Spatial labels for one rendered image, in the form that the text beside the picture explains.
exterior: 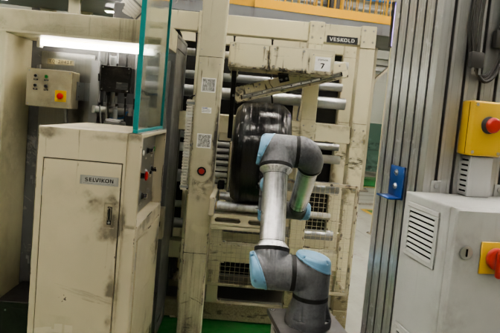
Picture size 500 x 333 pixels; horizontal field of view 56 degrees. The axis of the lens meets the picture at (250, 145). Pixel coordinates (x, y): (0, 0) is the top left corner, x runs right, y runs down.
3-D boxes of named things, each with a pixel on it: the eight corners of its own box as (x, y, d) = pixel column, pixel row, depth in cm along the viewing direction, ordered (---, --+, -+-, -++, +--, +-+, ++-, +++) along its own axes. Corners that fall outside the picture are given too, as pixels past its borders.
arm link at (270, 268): (296, 290, 146) (301, 130, 167) (248, 286, 146) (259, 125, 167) (290, 293, 158) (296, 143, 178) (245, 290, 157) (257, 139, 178)
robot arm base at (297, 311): (337, 333, 150) (341, 302, 149) (292, 333, 147) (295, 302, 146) (321, 312, 164) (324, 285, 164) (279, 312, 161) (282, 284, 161)
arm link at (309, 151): (330, 131, 170) (307, 205, 207) (300, 128, 170) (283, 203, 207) (332, 157, 162) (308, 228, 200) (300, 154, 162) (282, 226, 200)
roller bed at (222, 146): (195, 188, 288) (199, 139, 285) (197, 184, 302) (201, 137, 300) (227, 190, 288) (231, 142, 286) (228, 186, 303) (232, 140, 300)
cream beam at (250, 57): (228, 66, 269) (230, 40, 268) (229, 70, 294) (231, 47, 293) (333, 76, 270) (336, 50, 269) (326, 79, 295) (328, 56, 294)
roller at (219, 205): (213, 209, 245) (213, 209, 241) (215, 200, 246) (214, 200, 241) (281, 215, 246) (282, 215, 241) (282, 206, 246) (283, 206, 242)
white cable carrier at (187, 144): (179, 189, 249) (187, 99, 246) (181, 187, 254) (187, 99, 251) (187, 189, 249) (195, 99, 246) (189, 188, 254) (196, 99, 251)
